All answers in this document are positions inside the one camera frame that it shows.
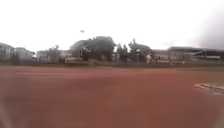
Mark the long low building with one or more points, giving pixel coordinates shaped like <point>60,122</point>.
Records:
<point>190,54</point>

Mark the large dark tree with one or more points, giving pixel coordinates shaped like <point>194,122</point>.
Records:
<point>95,47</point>

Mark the pale building with trees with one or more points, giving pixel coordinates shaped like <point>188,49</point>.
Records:
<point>15,53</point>

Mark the tall light pole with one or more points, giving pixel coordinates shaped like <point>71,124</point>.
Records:
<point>82,43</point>

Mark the group of dark trees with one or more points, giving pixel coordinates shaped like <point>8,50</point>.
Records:
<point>135,51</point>

